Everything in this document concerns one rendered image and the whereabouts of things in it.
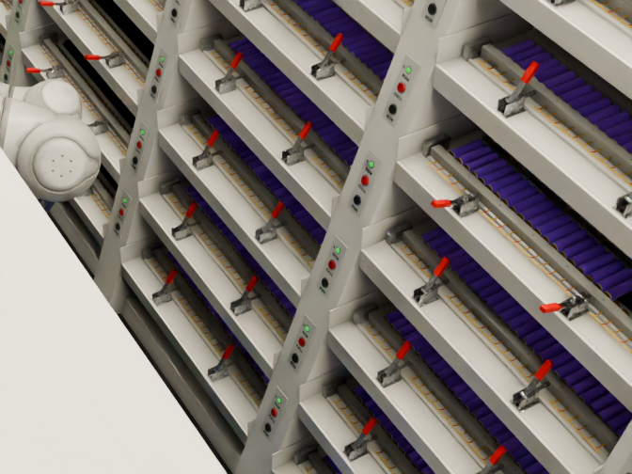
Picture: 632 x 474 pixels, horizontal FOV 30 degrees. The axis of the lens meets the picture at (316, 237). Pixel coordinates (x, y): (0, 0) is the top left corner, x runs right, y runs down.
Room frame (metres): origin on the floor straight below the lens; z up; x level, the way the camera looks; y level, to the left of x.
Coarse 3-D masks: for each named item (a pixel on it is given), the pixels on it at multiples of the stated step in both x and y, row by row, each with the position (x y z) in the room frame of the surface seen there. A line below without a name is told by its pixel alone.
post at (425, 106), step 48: (480, 0) 1.85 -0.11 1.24; (432, 48) 1.83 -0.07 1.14; (384, 96) 1.88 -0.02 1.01; (432, 96) 1.84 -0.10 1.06; (384, 144) 1.85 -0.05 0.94; (384, 192) 1.82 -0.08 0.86; (336, 288) 1.83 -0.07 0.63; (288, 336) 1.88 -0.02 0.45; (288, 384) 1.85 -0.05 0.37; (288, 432) 1.82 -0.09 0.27
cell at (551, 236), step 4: (568, 224) 1.71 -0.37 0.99; (572, 224) 1.71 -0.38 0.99; (576, 224) 1.71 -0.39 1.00; (560, 228) 1.70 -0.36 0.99; (564, 228) 1.70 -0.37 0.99; (568, 228) 1.70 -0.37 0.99; (572, 228) 1.70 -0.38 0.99; (576, 228) 1.70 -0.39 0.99; (552, 232) 1.68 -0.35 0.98; (556, 232) 1.68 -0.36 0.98; (560, 232) 1.68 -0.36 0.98; (564, 232) 1.69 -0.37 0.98; (568, 232) 1.69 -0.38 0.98; (572, 232) 1.70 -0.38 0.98; (548, 236) 1.67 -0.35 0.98; (552, 236) 1.67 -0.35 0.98; (556, 236) 1.68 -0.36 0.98; (560, 236) 1.68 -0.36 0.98; (564, 236) 1.69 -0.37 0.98; (548, 240) 1.67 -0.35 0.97; (552, 240) 1.67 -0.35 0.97; (556, 240) 1.67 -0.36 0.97
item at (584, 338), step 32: (448, 128) 1.88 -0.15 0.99; (480, 128) 1.94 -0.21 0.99; (416, 160) 1.83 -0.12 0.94; (416, 192) 1.78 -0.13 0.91; (448, 192) 1.76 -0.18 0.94; (448, 224) 1.72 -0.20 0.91; (480, 224) 1.70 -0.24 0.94; (480, 256) 1.66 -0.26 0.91; (512, 256) 1.64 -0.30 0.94; (512, 288) 1.60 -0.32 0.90; (544, 288) 1.58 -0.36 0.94; (544, 320) 1.55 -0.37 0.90; (576, 320) 1.52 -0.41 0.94; (576, 352) 1.50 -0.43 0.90; (608, 352) 1.47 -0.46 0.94; (608, 384) 1.45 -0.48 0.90
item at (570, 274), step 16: (448, 160) 1.81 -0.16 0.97; (448, 176) 1.79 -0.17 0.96; (464, 176) 1.78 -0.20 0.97; (480, 192) 1.74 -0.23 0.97; (496, 208) 1.71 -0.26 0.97; (512, 224) 1.69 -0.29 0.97; (512, 240) 1.66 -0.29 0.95; (528, 240) 1.66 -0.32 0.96; (544, 240) 1.65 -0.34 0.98; (528, 256) 1.63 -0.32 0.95; (544, 256) 1.63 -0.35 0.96; (560, 256) 1.62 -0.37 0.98; (560, 272) 1.60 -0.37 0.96; (576, 272) 1.60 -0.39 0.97; (576, 288) 1.58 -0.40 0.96; (592, 288) 1.57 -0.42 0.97; (592, 304) 1.55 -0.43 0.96; (608, 304) 1.54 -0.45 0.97; (608, 320) 1.53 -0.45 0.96; (624, 320) 1.51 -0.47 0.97
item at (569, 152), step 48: (480, 48) 1.85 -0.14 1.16; (528, 48) 1.88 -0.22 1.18; (480, 96) 1.75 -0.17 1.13; (528, 96) 1.74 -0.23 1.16; (576, 96) 1.77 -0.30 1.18; (624, 96) 1.77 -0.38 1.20; (528, 144) 1.66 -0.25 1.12; (576, 144) 1.66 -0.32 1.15; (624, 144) 1.66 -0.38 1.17; (576, 192) 1.58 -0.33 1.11; (624, 192) 1.58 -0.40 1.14; (624, 240) 1.51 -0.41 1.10
